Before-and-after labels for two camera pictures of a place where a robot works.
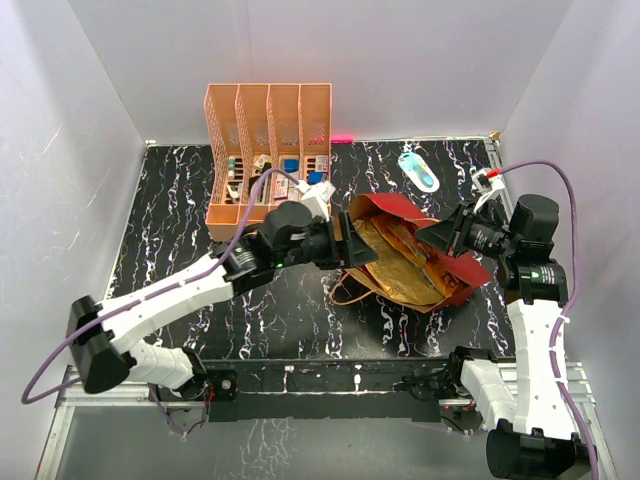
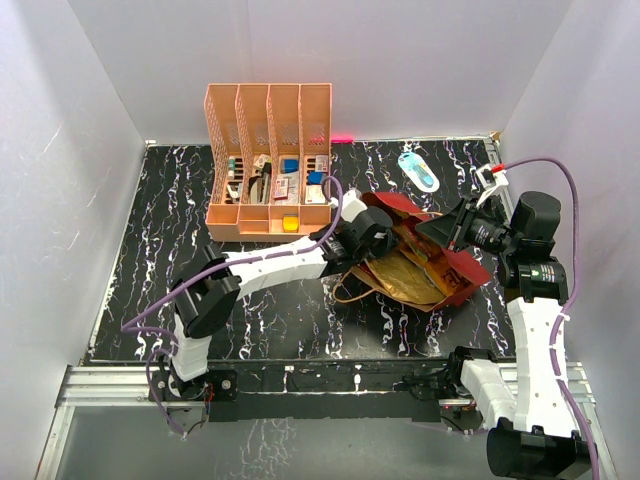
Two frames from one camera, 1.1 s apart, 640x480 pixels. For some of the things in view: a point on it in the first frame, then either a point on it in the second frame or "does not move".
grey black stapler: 265,196 does not move
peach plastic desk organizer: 257,127 does not move
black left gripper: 357,251 to 384,247
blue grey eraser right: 316,177 does not move
